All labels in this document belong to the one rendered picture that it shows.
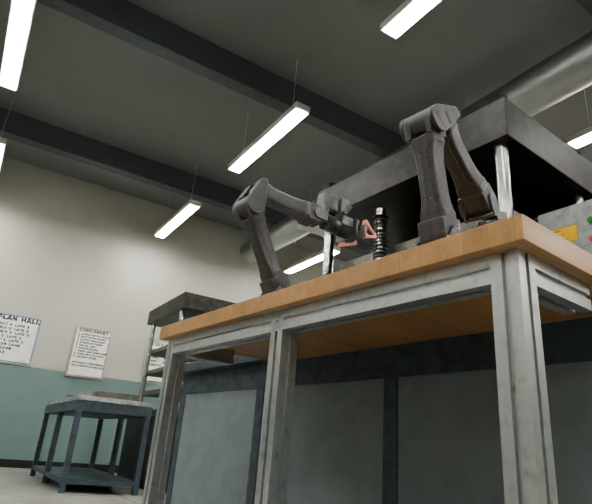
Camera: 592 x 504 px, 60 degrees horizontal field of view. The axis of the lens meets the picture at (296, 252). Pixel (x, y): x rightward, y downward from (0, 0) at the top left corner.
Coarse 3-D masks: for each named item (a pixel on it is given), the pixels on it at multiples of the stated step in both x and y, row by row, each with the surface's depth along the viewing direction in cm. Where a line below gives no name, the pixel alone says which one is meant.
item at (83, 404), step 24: (48, 408) 586; (72, 408) 470; (96, 408) 464; (120, 408) 475; (144, 408) 487; (72, 432) 449; (96, 432) 627; (120, 432) 555; (144, 432) 481; (48, 456) 513; (72, 456) 444; (72, 480) 440; (96, 480) 450; (120, 480) 471
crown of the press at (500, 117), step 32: (480, 128) 235; (512, 128) 226; (544, 128) 247; (384, 160) 284; (480, 160) 243; (512, 160) 241; (544, 160) 239; (576, 160) 262; (320, 192) 325; (352, 192) 299; (384, 192) 279; (416, 192) 276; (512, 192) 269; (544, 192) 266; (576, 192) 264; (416, 224) 313
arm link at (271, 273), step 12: (240, 204) 155; (240, 216) 156; (252, 216) 153; (264, 216) 156; (252, 228) 154; (264, 228) 155; (252, 240) 155; (264, 240) 154; (264, 252) 153; (264, 264) 154; (276, 264) 155; (264, 276) 154; (276, 276) 153; (264, 288) 155
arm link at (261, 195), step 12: (264, 180) 158; (252, 192) 154; (264, 192) 156; (276, 192) 162; (252, 204) 152; (264, 204) 155; (276, 204) 162; (288, 204) 164; (300, 204) 167; (312, 204) 170; (300, 216) 168; (312, 216) 168
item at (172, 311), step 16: (176, 304) 597; (192, 304) 582; (208, 304) 593; (224, 304) 604; (160, 320) 649; (176, 320) 642; (160, 352) 629; (144, 368) 647; (160, 368) 602; (144, 384) 640; (128, 432) 617; (128, 448) 601; (128, 464) 586; (144, 464) 541; (144, 480) 529
